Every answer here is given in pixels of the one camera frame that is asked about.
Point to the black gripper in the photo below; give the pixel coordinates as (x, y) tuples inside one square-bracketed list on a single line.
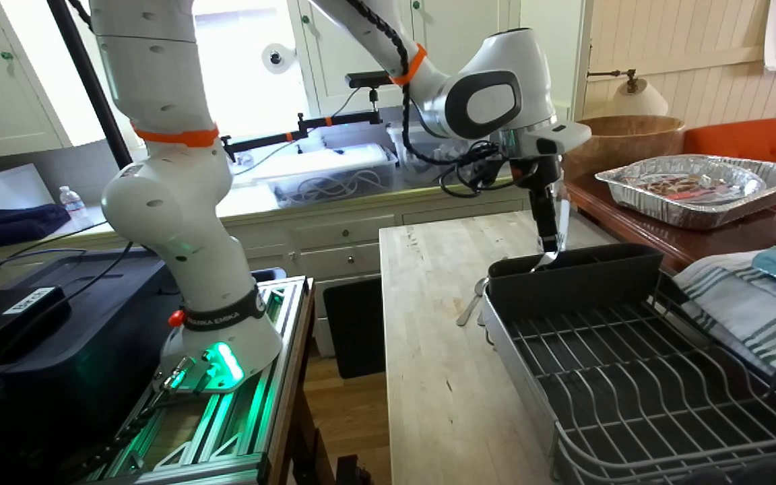
[(539, 166)]

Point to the silver metal fork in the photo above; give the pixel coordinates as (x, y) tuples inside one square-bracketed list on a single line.
[(544, 263)]

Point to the aluminium robot base stand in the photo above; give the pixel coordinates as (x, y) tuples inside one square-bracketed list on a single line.
[(227, 432)]

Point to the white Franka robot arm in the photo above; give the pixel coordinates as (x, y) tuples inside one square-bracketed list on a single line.
[(173, 206)]

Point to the dark grey cutlery caddy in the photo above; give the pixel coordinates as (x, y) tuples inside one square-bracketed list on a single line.
[(576, 272)]

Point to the large wooden bowl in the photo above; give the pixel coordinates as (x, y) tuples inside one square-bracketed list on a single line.
[(631, 144)]

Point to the brown wooden table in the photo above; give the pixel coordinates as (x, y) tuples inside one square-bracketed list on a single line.
[(675, 238)]

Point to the cream table lamp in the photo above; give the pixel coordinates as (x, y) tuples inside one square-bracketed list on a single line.
[(633, 96)]

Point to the aluminium foil tray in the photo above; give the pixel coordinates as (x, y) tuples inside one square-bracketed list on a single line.
[(702, 191)]

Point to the orange sofa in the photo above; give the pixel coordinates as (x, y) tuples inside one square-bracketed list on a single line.
[(747, 137)]

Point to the green striped white towel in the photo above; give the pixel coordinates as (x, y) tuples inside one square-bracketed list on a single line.
[(747, 310)]

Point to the black waste bin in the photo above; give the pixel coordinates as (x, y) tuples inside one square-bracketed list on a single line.
[(354, 326)]

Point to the paper towel roll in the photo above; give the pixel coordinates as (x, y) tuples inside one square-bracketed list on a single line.
[(277, 56)]

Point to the black diagonal pole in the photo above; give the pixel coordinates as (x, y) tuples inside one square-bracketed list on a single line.
[(93, 85)]

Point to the black computer case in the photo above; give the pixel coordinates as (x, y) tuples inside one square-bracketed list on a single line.
[(64, 366)]

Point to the dark blue cloth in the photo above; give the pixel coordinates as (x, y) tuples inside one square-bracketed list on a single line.
[(20, 225)]

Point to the black stand-mounted camera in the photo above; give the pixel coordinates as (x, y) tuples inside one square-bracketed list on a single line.
[(367, 79)]

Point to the black camera stand rod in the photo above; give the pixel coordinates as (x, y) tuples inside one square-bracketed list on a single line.
[(307, 128)]

